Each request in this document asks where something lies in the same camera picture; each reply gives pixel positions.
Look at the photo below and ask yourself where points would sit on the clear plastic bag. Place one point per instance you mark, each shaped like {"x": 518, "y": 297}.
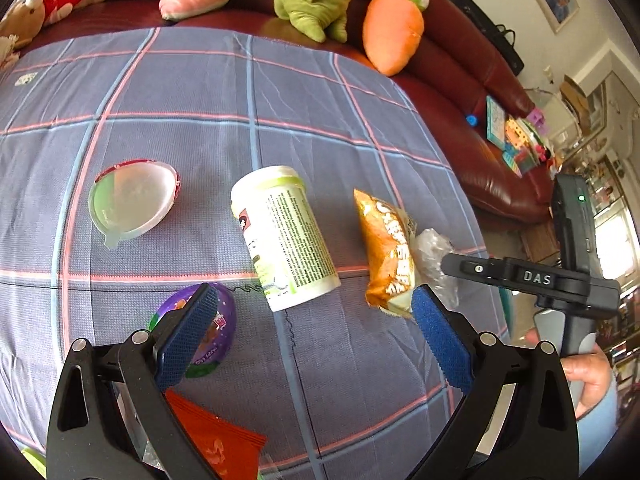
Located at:
{"x": 430, "y": 250}

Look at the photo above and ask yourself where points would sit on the blue plaid cloth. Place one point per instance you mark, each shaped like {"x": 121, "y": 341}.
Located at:
{"x": 200, "y": 85}

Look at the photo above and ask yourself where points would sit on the black bag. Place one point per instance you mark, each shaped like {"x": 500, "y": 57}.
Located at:
{"x": 485, "y": 30}

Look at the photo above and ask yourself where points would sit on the dark red leather sofa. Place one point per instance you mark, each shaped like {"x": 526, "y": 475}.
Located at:
{"x": 450, "y": 85}

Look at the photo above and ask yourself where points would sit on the white green-label canister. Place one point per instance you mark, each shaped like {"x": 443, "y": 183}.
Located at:
{"x": 285, "y": 240}

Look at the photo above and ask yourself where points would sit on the wooden cabinet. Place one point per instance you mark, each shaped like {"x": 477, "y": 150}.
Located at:
{"x": 540, "y": 240}

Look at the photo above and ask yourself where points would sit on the person's right forearm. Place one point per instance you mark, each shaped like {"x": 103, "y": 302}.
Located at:
{"x": 600, "y": 435}

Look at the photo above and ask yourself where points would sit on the cardboard box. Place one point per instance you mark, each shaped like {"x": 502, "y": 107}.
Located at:
{"x": 575, "y": 97}

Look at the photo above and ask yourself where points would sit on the red snack packet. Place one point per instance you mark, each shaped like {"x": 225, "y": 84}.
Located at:
{"x": 210, "y": 435}

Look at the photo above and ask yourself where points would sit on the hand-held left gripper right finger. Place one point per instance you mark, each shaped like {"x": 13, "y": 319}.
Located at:
{"x": 442, "y": 340}

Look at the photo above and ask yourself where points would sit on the light blue children's book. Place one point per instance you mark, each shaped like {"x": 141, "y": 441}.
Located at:
{"x": 495, "y": 120}

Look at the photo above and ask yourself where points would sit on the orange carrot rabbit plush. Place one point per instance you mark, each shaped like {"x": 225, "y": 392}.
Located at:
{"x": 390, "y": 30}

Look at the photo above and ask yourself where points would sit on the colourful toys and books pile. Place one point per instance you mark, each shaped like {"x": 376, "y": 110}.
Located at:
{"x": 525, "y": 150}

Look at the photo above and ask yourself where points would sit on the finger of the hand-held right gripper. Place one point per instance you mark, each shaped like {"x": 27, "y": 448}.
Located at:
{"x": 475, "y": 267}

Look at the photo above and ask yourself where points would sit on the orange white snack packet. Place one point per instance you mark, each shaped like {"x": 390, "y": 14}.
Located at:
{"x": 387, "y": 250}

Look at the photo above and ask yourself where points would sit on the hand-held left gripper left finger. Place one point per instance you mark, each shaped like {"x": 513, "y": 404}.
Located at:
{"x": 185, "y": 340}

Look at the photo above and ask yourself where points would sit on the clear egg-shaped plastic lid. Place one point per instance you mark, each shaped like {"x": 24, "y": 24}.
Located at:
{"x": 130, "y": 195}

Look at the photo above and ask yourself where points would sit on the purple plastic egg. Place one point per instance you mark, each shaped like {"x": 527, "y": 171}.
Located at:
{"x": 220, "y": 320}

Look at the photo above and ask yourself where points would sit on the framed wall picture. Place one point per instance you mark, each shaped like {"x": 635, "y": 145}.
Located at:
{"x": 556, "y": 2}

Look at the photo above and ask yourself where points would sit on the person's right hand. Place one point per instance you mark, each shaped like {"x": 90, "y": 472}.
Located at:
{"x": 595, "y": 370}

